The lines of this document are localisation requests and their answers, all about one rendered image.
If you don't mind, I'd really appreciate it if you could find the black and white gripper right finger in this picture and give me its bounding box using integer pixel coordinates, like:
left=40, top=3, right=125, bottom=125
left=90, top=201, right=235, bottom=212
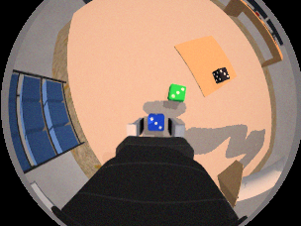
left=168, top=118, right=185, bottom=138

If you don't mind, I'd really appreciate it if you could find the orange flat square mat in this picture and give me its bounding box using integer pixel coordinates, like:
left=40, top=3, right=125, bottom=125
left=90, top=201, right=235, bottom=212
left=174, top=36, right=237, bottom=97

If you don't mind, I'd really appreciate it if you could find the blue die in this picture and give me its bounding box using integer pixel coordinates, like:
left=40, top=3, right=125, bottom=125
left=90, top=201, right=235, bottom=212
left=148, top=114, right=164, bottom=131

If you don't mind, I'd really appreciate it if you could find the black die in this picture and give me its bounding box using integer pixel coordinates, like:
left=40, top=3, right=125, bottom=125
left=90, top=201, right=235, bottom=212
left=212, top=67, right=230, bottom=83

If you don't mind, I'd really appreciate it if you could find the green die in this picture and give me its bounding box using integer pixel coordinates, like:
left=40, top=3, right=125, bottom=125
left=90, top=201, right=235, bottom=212
left=167, top=83, right=186, bottom=102

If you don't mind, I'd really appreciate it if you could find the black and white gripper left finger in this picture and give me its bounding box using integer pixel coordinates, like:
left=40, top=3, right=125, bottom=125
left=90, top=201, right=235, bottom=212
left=127, top=117, right=145, bottom=137

